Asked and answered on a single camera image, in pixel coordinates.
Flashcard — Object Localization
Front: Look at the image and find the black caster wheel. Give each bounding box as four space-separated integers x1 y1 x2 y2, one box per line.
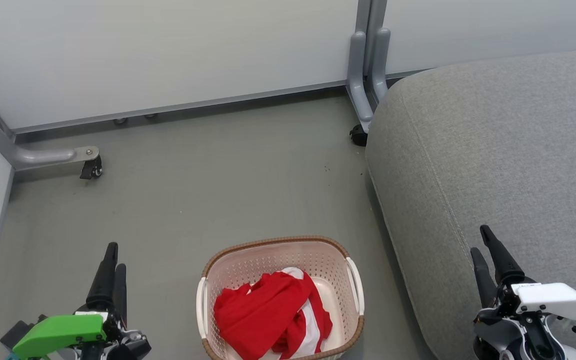
349 124 369 147
79 155 103 180

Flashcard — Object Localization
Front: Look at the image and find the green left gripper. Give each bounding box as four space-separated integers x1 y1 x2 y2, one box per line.
12 242 128 360

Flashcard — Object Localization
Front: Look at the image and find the beige perforated laundry basket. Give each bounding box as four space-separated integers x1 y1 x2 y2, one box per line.
196 236 365 360

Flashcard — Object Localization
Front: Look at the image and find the wide white partition panel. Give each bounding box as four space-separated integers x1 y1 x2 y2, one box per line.
0 0 360 135

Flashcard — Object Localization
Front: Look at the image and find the red and white garment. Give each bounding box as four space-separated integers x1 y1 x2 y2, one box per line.
213 267 334 360

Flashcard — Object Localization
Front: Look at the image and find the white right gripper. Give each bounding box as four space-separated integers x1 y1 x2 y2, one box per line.
470 225 576 322

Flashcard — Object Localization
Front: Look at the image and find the grey fabric sofa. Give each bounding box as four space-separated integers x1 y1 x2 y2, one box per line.
365 47 576 360

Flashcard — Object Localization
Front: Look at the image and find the long grey partition leg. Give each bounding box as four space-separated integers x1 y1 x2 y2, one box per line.
0 82 100 171

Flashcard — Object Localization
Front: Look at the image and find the grey curved partition leg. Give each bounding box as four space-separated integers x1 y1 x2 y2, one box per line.
346 30 375 134
370 27 392 104

